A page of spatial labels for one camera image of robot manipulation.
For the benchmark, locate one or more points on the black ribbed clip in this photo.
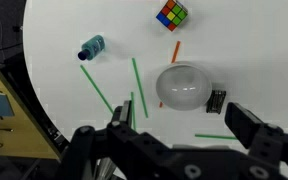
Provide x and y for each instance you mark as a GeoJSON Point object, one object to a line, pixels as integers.
{"type": "Point", "coordinates": [216, 101]}

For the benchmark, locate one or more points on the orange straw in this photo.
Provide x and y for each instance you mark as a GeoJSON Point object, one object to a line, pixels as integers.
{"type": "Point", "coordinates": [175, 51]}

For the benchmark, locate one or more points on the green straw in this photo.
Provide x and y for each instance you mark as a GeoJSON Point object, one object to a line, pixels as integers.
{"type": "Point", "coordinates": [133, 113]}
{"type": "Point", "coordinates": [214, 136]}
{"type": "Point", "coordinates": [95, 87]}
{"type": "Point", "coordinates": [139, 86]}

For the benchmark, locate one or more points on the multicolour puzzle cube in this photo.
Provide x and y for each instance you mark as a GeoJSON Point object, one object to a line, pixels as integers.
{"type": "Point", "coordinates": [172, 15]}

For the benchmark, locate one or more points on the white bowl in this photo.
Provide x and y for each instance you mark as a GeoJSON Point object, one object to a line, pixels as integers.
{"type": "Point", "coordinates": [184, 86]}

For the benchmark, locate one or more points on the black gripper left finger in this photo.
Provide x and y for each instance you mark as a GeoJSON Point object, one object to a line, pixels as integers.
{"type": "Point", "coordinates": [124, 113]}

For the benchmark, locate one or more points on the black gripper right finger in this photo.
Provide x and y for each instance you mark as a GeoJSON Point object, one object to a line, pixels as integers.
{"type": "Point", "coordinates": [242, 123]}

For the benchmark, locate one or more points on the teal bottle with dark cap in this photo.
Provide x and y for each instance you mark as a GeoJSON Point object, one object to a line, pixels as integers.
{"type": "Point", "coordinates": [94, 46]}

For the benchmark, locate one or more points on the yellow wooden desk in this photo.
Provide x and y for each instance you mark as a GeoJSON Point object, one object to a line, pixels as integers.
{"type": "Point", "coordinates": [24, 133]}

